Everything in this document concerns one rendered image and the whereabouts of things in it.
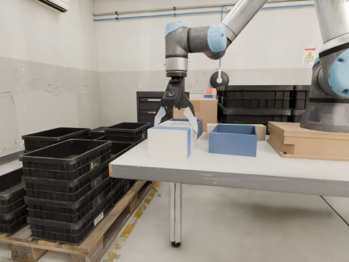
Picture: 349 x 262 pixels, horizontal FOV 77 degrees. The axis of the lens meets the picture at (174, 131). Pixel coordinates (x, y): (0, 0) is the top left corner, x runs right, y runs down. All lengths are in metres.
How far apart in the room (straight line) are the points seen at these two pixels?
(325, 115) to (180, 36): 0.50
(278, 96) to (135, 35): 4.18
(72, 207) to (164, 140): 0.69
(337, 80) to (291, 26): 4.20
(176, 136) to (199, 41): 0.29
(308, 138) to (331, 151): 0.07
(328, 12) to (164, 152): 0.55
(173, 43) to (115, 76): 4.39
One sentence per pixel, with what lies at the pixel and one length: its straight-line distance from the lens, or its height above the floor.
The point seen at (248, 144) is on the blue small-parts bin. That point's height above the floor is 0.74.
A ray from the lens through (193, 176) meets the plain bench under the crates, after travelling 0.59.
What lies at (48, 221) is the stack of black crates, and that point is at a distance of 1.34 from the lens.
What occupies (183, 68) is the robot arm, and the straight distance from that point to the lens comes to 0.72.
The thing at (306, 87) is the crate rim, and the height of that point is 0.92.
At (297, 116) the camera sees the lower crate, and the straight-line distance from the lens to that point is 1.14.
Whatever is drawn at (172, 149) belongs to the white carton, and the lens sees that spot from 0.65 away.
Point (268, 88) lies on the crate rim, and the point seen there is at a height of 0.92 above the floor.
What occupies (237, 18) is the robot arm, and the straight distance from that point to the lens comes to 0.84.
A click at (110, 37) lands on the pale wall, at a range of 5.22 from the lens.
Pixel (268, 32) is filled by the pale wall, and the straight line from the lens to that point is 4.73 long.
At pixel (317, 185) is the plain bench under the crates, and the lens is 0.63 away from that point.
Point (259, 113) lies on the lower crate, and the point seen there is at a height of 0.80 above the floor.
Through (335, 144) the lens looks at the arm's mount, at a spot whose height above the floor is 0.75.
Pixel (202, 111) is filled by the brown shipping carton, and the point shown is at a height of 0.80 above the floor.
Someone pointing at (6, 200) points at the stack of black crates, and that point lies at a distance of 1.48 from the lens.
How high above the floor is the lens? 0.90
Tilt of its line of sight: 10 degrees down
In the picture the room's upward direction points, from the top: straight up
